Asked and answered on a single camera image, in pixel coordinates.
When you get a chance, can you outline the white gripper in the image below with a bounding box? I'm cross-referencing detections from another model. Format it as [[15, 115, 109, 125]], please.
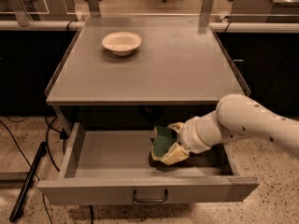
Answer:
[[161, 117, 210, 165]]

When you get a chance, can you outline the green and yellow sponge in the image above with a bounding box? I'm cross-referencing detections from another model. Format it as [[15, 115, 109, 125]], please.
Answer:
[[150, 126, 177, 161]]

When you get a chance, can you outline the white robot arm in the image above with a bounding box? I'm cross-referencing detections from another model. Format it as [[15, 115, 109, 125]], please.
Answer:
[[161, 94, 299, 165]]

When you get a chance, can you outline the open grey top drawer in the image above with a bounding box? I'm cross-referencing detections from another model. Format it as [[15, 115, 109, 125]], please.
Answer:
[[38, 123, 259, 205]]

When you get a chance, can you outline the grey metal cabinet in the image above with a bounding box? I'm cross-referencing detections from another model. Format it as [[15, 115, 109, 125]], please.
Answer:
[[44, 16, 251, 133]]

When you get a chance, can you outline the white paper bowl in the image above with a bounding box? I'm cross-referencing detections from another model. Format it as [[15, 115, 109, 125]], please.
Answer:
[[102, 32, 142, 56]]

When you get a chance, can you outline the black bar on floor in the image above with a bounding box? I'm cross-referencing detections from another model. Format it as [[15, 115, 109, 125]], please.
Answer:
[[9, 142, 46, 223]]

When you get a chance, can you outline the black drawer handle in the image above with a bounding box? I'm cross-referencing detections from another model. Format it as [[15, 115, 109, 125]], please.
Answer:
[[133, 189, 168, 203]]

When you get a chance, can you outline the black cable under drawer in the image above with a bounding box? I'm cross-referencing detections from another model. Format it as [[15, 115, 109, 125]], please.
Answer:
[[88, 204, 95, 224]]

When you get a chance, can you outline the black floor cable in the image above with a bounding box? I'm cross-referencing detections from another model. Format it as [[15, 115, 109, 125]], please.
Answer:
[[0, 115, 68, 224]]

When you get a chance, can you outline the right metal post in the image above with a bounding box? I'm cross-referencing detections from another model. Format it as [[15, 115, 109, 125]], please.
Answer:
[[200, 0, 214, 21]]

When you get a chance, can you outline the centre-left metal post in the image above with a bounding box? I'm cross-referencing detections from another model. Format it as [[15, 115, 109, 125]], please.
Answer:
[[87, 0, 101, 17]]

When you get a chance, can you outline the white horizontal rail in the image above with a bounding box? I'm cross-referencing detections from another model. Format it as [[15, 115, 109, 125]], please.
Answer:
[[0, 20, 299, 34]]

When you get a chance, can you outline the left metal post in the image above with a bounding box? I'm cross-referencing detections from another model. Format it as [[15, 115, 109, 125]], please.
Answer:
[[8, 0, 32, 26]]

